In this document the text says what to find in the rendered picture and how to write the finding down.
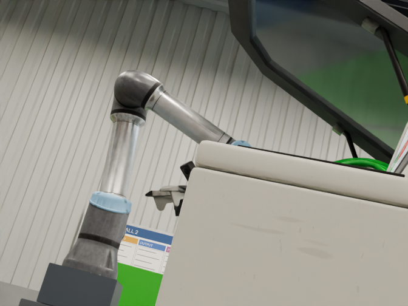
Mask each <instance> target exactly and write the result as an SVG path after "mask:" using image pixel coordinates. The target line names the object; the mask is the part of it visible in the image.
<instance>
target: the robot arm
mask: <svg viewBox="0 0 408 306"><path fill-rule="evenodd" d="M148 110H151V111H153V112H154V113H156V114H157V115H158V116H160V117H162V119H164V120H166V121H167V122H168V123H170V124H171V125H173V126H174V127H175V128H177V129H178V130H180V131H181V132H182V133H184V134H185V135H187V136H188V137H189V138H191V139H192V140H194V141H195V142H196V143H198V144H200V143H201V142H202V141H205V140H208V141H214V142H218V143H224V144H228V145H234V146H237V145H243V146H249V147H251V145H250V144H249V143H248V142H246V141H243V140H235V139H233V138H232V137H231V136H229V135H228V134H227V133H225V132H224V131H222V130H221V129H219V128H218V127H217V126H215V125H214V124H212V123H211V122H210V121H208V120H207V119H205V118H204V117H203V116H201V115H200V114H198V113H197V112H196V111H194V110H193V109H191V108H190V107H189V106H187V105H186V104H185V103H183V102H181V101H180V100H179V99H177V98H176V97H175V96H173V95H171V94H170V93H169V92H167V91H166V90H165V88H164V85H163V84H162V83H161V82H159V81H158V80H156V79H155V78H153V77H152V76H150V75H148V74H146V73H144V72H142V71H140V70H127V71H125V72H123V73H122V74H120V75H119V76H118V78H117V79H116V81H115V84H114V100H113V103H112V109H111V113H110V120H111V121H112V122H113V127H112V133H111V136H110V142H109V147H108V151H107V156H106V162H105V166H104V171H103V176H102V180H101V186H100V191H95V192H94V193H93V194H92V197H91V198H90V199H89V205H88V207H87V211H86V214H85V216H84V220H83V224H82V226H81V229H80V233H79V235H78V238H77V241H76V243H75V245H74V246H73V247H72V249H71V250H70V251H69V253H68V254H67V256H66V257H65V258H64V260H63V263H62V266H65V267H69V268H74V269H76V270H81V271H85V272H88V273H92V274H97V275H100V276H104V277H109V278H111V279H116V280H117V276H118V250H119V247H120V243H121V241H122V239H123V238H124V236H125V234H126V225H127V221H128V217H129V213H130V212H131V206H132V203H131V201H130V200H128V199H126V198H127V194H128V188H129V182H130V178H131V172H132V166H133V162H134V156H135V150H136V146H137V140H138V134H139V130H140V128H142V127H143V126H144V125H145V123H146V117H147V113H148ZM193 168H196V166H195V164H194V163H193V161H189V162H187V163H184V164H183V165H181V166H180V169H181V171H182V173H183V174H184V176H185V178H186V179H187V181H188V180H189V176H190V173H191V171H192V169H193ZM186 187H187V185H173V186H164V187H162V188H161V189H160V190H158V191H149V192H147V193H146V194H145V196H147V197H153V198H154V201H155V204H156V207H157V209H158V210H159V211H163V210H164V209H165V206H166V204H167V203H172V202H173V204H174V210H175V216H179V214H180V210H181V207H182V203H183V199H184V196H185V191H186Z"/></svg>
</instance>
